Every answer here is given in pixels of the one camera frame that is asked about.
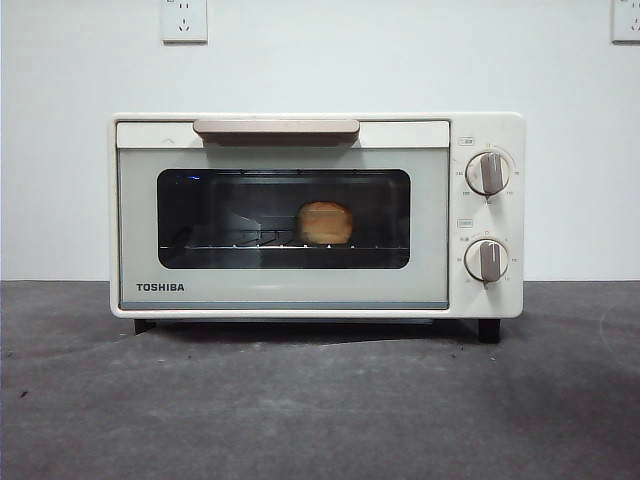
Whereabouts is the golden braided bread loaf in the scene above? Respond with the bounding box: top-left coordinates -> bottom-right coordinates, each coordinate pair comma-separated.
296,200 -> 356,246

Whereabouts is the oven door with tan handle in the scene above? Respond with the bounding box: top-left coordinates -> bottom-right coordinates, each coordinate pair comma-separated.
115,118 -> 451,311

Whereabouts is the cream Toshiba toaster oven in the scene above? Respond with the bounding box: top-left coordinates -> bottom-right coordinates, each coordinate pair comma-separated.
108,111 -> 526,344

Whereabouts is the timer knob with tan grip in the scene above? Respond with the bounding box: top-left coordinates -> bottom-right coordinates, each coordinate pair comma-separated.
463,238 -> 511,284

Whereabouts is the temperature knob with tan grip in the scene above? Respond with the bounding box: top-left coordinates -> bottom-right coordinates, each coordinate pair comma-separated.
464,151 -> 515,197

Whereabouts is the metal wire oven rack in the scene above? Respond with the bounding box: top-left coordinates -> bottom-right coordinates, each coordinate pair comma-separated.
159,227 -> 384,252

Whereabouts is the white wall socket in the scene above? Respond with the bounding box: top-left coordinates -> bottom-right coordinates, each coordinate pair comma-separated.
610,0 -> 640,45
160,0 -> 209,45

